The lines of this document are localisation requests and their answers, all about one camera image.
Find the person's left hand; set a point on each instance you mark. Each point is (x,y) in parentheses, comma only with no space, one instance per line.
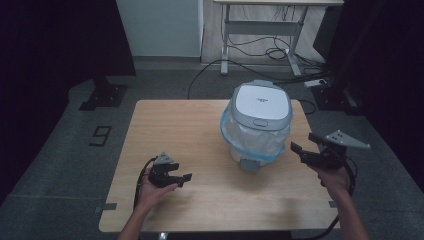
(151,195)

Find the white trash bag blue rim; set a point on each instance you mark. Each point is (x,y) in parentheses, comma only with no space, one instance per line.
(255,138)

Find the grey tape strip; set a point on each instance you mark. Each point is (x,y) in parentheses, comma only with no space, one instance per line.
(332,203)
(106,207)

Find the white metal frame desk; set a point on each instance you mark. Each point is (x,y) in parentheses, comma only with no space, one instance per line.
(260,26)

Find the white pedal trash can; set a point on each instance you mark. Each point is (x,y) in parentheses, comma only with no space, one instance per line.
(261,106)

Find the black curtain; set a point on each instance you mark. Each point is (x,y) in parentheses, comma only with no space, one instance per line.
(383,66)
(56,43)

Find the black stand base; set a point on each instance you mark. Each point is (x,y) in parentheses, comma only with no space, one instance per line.
(335,98)
(105,95)

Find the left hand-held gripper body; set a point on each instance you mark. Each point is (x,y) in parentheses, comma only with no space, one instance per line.
(160,172)

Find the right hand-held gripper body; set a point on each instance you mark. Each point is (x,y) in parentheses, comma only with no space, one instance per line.
(333,150)

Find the person's right hand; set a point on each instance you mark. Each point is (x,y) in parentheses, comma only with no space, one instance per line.
(333,181)

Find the white power strip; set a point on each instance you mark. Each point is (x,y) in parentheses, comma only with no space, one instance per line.
(315,83)

